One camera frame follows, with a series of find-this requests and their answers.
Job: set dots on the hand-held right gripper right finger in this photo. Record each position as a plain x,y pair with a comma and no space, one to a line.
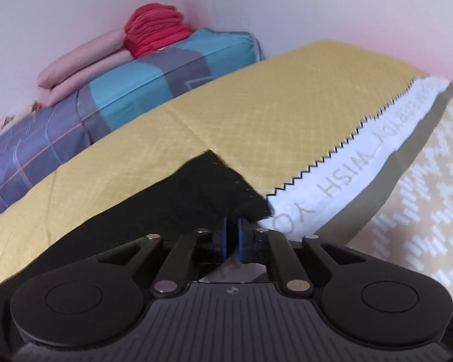
242,241

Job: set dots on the yellow quilted blanket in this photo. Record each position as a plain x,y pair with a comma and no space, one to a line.
249,113

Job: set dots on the pink folded blanket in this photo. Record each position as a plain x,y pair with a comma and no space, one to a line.
79,68

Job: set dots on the blue plaid folded quilt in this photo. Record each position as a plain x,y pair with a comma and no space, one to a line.
136,83

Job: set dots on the black pants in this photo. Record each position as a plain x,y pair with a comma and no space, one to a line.
154,211

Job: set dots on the red folded cloth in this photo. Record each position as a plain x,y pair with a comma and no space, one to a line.
154,30

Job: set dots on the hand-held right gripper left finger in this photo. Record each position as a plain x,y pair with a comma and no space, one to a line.
223,239

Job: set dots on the beige patterned bed sheet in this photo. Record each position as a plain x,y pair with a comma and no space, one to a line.
419,196

